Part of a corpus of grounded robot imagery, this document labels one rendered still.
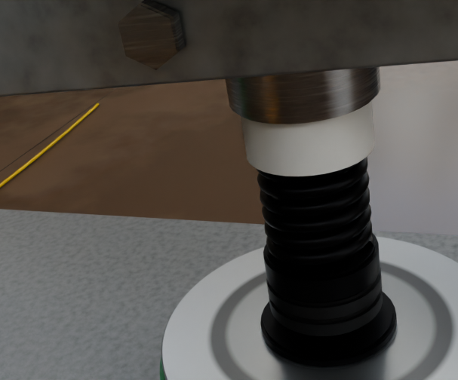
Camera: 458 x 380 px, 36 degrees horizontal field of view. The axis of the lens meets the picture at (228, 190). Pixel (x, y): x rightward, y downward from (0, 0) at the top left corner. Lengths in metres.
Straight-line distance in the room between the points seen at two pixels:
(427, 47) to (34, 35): 0.18
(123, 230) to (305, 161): 0.39
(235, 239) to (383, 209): 1.72
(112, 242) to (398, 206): 1.75
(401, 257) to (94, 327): 0.25
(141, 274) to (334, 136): 0.33
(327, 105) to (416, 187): 2.15
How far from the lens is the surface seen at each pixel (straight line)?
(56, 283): 0.66
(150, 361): 0.53
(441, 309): 0.46
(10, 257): 0.72
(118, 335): 0.57
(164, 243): 0.67
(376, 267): 0.41
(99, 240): 0.70
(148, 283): 0.62
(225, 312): 0.47
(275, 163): 0.36
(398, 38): 0.30
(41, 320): 0.61
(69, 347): 0.57
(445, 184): 2.50
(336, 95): 0.34
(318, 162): 0.35
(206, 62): 0.31
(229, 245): 0.65
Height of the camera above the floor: 1.16
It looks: 26 degrees down
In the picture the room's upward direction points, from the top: 10 degrees counter-clockwise
